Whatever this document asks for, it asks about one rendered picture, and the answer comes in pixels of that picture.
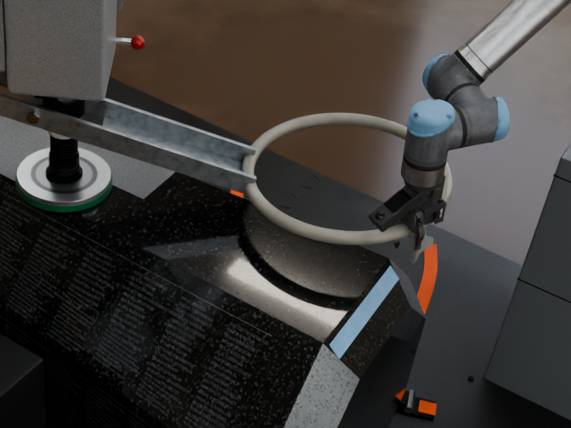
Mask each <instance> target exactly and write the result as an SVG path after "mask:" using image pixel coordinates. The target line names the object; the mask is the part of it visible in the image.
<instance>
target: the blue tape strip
mask: <svg viewBox="0 0 571 428"><path fill-rule="evenodd" d="M398 280H399V278H398V276H397V274H396V273H395V272H394V271H393V269H392V267H391V266H390V267H389V268H388V269H387V271H386V272H385V273H384V274H383V275H382V277H381V278H380V279H379V280H378V282H377V283H376V285H375V286H374V287H373V289H372V290H371V291H370V293H369V294H368V295H367V297H366V298H365V299H364V300H363V301H362V303H361V304H360V305H359V307H358V308H357V309H356V311H355V312H354V313H353V315H352V316H351V318H350V319H349V320H348V321H347V322H346V323H345V325H344V326H343V327H342V329H341V330H340V331H339V333H338V334H337V335H336V337H335V338H334V340H333V341H332V342H331V344H330V347H331V349H332V350H333V352H334V353H335V354H336V355H337V357H338V358H339V359H340V358H341V356H342V355H343V353H344V352H345V351H346V350H347V349H348V347H349V346H350V345H351V343H352V342H353V340H354V339H355V338H356V336H357V335H358V334H359V332H360V331H361V330H362V329H363V327H364V326H365V324H366V323H367V322H368V320H369V319H370V317H371V316H372V315H373V313H374V312H375V311H376V309H377V308H378V307H379V306H380V305H381V303H382V301H383V300H384V299H385V297H386V296H387V294H388V293H389V292H390V290H391V289H392V288H393V287H394V286H395V284H396V283H397V282H398Z"/></svg>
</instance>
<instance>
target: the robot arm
mask: <svg viewBox="0 0 571 428"><path fill-rule="evenodd" d="M570 3H571V0H512V1H511V2H510V3H509V4H508V5H507V6H506V7H505V8H503V9H502V10H501V11H500V12H499V13H498V14H497V15H496V16H495V17H494V18H493V19H492V20H491V21H490V22H489V23H488V24H487V25H485V26H484V27H483V28H482V29H481V30H480V31H479V32H478V33H477V34H475V35H474V36H473V37H472V38H471V39H470V40H469V41H468V42H466V43H465V44H464V45H463V46H462V47H461V48H458V49H457V50H456V51H455V52H454V53H452V54H447V53H444V54H440V55H439V56H437V57H435V58H433V59H432V60H431V61H430V62H429V63H428V64H427V66H426V68H425V70H424V72H423V76H422V81H423V85H424V87H425V88H426V90H427V92H428V94H429V95H430V96H431V97H432V98H433V99H426V100H422V101H420V102H418V103H417V104H415V105H414V106H413V107H412V109H411V110H410V116H409V118H408V121H407V132H406V138H405V144H404V155H403V161H402V167H401V176H402V178H403V179H404V183H405V186H404V187H403V188H402V189H401V190H399V191H398V192H397V193H396V194H394V195H393V196H392V197H391V198H389V199H388V200H387V201H385V202H384V203H383V204H382V205H380V206H379V207H378V208H377V209H375V210H374V211H373V212H372V213H371V214H370V215H369V219H370V221H371V222H372V223H373V224H374V225H375V226H376V227H377V228H378V229H379V230H380V231H381V232H385V231H386V230H387V229H388V228H390V227H392V226H396V225H399V224H401V223H404V224H405V225H406V226H407V227H408V229H412V228H413V229H412V232H410V233H408V240H409V248H408V250H409V255H408V256H407V257H408V258H409V260H410V262H411V263H415V262H416V260H417V259H418V256H419V255H420V253H421V252H423V251H424V250H425V249H427V248H428V247H430V246H431V245H432V244H433V241H434V239H433V237H431V236H427V235H426V229H425V228H424V226H423V225H425V224H426V225H427V224H429V223H432V222H434V224H436V223H439V222H442V221H443V220H444V213H445V207H446V201H444V200H443V199H442V194H443V190H444V180H445V175H444V170H445V165H446V161H447V156H448V151H449V150H452V149H460V148H465V147H469V146H473V145H478V144H486V143H493V142H494V141H497V140H501V139H503V138H504V137H505V136H506V135H507V134H508V131H509V127H510V112H509V109H508V107H507V104H506V102H505V100H504V99H502V98H500V97H495V96H494V97H492V98H488V97H487V96H486V94H485V93H484V92H483V91H482V89H481V88H480V87H479V86H480V85H481V84H482V83H483V82H484V81H486V80H487V77H488V76H489V75H491V74H492V73H493V72H494V71H495V70H496V69H497V68H498V67H500V66H501V65H502V64H503V63H504V62H505V61H506V60H508V59H509V58H510V57H511V56H512V55H513V54H514V53H516V51H518V49H520V47H522V45H524V44H525V43H526V42H527V41H528V40H529V39H530V38H532V37H533V36H534V35H535V34H536V33H537V32H538V31H540V30H541V29H542V28H543V27H544V26H545V25H546V24H548V23H549V22H550V21H551V20H552V19H553V18H554V17H555V16H557V15H558V14H559V13H560V12H561V11H562V10H563V9H565V8H566V7H567V6H568V5H569V4H570ZM441 209H443V214H442V217H439V216H440V211H441Z"/></svg>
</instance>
